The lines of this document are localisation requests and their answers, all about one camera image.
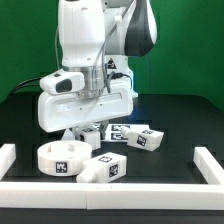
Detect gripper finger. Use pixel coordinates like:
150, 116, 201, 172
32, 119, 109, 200
62, 129, 74, 140

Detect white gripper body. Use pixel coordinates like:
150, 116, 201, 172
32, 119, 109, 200
38, 66, 133, 132

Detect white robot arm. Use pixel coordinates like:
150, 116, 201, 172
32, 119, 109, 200
38, 0, 157, 132

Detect white marker sheet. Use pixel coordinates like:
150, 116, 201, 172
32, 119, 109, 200
103, 124, 149, 142

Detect white U-shaped fence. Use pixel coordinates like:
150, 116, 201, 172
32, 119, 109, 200
0, 144, 224, 210

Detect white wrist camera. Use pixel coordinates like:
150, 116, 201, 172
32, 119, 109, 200
40, 70, 85, 95

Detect black base cables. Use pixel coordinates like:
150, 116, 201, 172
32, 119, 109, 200
9, 77, 44, 96

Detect grey camera cable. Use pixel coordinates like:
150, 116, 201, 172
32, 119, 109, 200
54, 26, 61, 73

